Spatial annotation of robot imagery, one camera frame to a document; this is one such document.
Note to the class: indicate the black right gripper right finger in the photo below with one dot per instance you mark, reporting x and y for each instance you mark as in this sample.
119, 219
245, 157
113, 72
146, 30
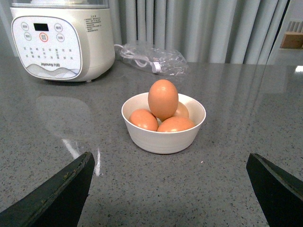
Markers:
279, 193

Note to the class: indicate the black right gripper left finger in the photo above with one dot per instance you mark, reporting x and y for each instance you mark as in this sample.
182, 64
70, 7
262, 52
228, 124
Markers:
58, 202

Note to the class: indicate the brown egg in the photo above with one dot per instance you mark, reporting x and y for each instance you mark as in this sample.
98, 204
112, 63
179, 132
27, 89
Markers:
163, 99
176, 124
144, 119
181, 111

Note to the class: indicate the brown cardboard box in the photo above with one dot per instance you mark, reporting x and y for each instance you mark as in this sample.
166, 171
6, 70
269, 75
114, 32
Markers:
292, 40

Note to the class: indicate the white round bowl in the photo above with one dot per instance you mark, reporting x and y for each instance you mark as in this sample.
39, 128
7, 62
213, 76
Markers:
163, 142

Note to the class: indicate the white soy milk maker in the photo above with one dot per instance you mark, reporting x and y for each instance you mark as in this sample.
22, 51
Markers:
63, 40

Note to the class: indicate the grey pleated curtain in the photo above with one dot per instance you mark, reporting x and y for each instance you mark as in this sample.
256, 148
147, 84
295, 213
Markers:
214, 31

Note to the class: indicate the clear plastic bag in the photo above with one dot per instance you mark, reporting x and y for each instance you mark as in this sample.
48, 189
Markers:
147, 57

